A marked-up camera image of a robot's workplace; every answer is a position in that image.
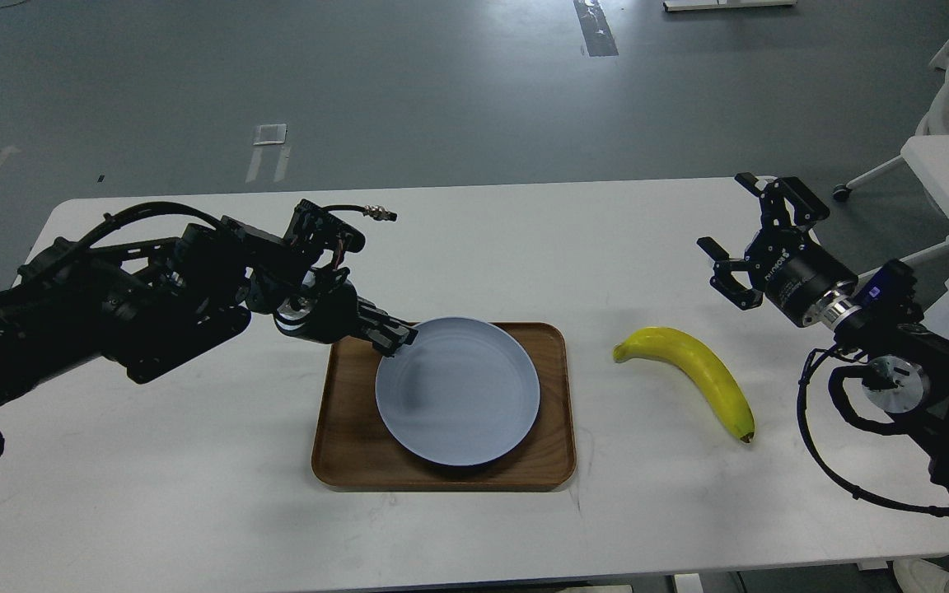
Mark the yellow banana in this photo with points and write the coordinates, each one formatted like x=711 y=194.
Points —
x=711 y=376

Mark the brown wooden tray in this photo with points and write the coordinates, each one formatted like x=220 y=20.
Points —
x=354 y=451

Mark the white shoe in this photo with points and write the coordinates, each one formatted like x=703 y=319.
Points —
x=917 y=575

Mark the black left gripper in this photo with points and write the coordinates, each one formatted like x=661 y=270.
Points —
x=330 y=316

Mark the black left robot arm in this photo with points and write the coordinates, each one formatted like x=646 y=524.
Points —
x=156 y=285

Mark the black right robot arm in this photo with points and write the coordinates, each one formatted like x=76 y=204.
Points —
x=893 y=374

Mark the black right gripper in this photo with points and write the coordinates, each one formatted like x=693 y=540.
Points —
x=791 y=269

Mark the white board on floor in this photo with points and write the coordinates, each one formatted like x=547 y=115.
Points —
x=698 y=6

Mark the light blue round plate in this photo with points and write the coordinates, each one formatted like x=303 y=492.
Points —
x=462 y=394

